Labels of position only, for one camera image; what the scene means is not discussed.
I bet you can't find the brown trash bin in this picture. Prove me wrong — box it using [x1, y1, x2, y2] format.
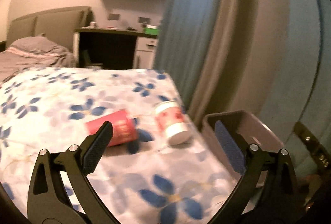
[201, 110, 284, 180]

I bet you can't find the blue beige curtain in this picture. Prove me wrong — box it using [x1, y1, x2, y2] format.
[154, 0, 330, 177]

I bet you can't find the white red paper cup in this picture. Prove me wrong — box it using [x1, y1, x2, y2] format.
[154, 101, 191, 146]

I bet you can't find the grey crumpled blanket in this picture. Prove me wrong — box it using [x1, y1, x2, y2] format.
[1, 36, 76, 83]

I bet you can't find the dark desk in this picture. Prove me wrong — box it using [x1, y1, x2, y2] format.
[73, 27, 158, 70]

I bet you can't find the grey padded headboard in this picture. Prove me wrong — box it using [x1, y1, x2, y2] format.
[6, 6, 92, 52]

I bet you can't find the white drawer cabinet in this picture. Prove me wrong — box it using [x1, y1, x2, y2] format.
[133, 37, 158, 69]

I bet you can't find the green box on desk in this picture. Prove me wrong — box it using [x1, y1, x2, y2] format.
[144, 25, 160, 36]

